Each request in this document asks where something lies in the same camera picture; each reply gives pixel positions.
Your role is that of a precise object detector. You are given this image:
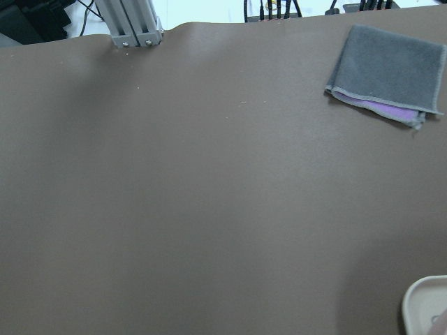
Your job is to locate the grey folded cloth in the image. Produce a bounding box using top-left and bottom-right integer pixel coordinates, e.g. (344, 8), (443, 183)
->
(325, 24), (446, 130)

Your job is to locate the beige serving tray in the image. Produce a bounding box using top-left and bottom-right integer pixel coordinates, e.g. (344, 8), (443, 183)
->
(402, 275), (446, 335)

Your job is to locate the aluminium frame post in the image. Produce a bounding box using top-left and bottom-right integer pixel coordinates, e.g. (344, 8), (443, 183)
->
(95, 0), (164, 48)

